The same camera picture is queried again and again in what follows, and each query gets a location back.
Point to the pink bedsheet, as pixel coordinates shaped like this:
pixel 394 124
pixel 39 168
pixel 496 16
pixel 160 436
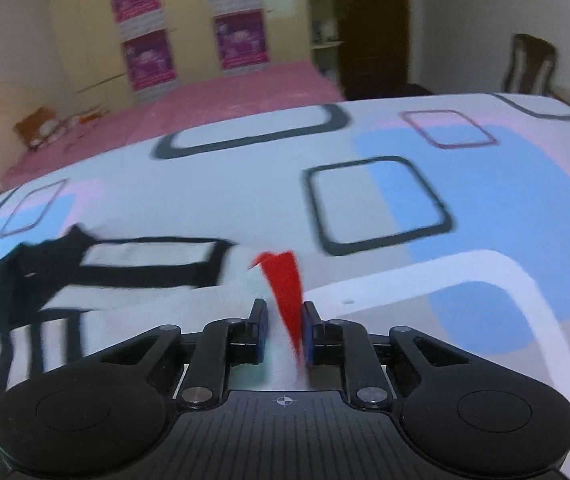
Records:
pixel 245 90

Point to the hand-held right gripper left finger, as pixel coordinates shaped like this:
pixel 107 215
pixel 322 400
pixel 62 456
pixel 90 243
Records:
pixel 262 330

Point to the dark brown door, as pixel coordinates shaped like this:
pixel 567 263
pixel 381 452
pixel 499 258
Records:
pixel 370 30

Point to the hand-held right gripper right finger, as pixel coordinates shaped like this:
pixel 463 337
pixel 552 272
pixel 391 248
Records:
pixel 308 335

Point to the yellow wooden wardrobe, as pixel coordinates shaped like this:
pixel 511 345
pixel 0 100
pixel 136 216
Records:
pixel 190 35

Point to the cream corner shelf unit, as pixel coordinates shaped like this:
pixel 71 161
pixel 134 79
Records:
pixel 322 15

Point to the orange and white book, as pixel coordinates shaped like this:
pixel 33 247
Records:
pixel 85 119

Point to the wooden chair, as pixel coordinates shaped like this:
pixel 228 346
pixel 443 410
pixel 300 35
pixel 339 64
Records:
pixel 530 62

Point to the patterned pale blue bedsheet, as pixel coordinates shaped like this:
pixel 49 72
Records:
pixel 490 220

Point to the orange patterned pillow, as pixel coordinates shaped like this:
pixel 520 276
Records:
pixel 37 127

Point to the striped white black red garment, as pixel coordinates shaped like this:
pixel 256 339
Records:
pixel 245 305

